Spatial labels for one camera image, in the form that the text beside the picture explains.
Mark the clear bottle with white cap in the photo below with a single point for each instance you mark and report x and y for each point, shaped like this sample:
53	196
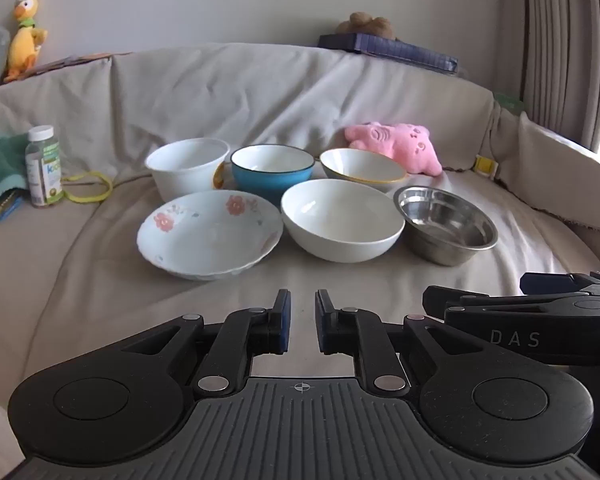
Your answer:
42	175

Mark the pink plush toy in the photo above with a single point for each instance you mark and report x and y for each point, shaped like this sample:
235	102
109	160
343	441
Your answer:
395	142

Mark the floral white bowl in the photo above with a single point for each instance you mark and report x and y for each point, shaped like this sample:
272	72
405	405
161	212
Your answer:
205	240

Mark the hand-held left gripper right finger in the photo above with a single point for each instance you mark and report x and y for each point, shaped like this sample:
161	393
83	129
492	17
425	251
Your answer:
322	327

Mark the dark blue flat box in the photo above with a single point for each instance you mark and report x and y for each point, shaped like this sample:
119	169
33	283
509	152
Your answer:
395	50

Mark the blue bowl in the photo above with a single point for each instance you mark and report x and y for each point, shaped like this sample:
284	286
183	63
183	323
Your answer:
260	182

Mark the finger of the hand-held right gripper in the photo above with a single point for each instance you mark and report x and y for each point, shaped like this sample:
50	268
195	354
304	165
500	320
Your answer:
440	297
550	282

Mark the beige sofa cover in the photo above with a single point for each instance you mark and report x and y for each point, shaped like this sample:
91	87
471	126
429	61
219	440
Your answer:
280	90

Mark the white bowl with yellow rim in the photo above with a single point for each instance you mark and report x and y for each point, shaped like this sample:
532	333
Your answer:
360	167

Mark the beige pleated curtain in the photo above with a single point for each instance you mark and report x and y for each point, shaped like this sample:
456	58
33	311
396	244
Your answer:
555	35

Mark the deep white bowl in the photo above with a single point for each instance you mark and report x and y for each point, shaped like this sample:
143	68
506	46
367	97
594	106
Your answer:
185	175

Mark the yellow tag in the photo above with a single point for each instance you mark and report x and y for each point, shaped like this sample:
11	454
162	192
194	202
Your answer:
485	166

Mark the green cloth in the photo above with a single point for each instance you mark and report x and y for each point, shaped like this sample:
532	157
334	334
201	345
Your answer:
0	170

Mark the brown plush toy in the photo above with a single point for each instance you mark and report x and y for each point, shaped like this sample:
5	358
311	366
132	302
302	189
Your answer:
365	22

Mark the plain white bowl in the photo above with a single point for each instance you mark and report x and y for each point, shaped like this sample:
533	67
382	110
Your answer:
340	220

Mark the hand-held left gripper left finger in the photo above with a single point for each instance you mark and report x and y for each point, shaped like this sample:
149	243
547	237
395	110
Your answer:
283	327

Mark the stainless steel bowl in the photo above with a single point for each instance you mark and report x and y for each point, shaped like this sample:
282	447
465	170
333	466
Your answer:
445	220

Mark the yellow duck plush toy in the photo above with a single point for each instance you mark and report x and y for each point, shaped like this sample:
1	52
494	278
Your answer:
22	40

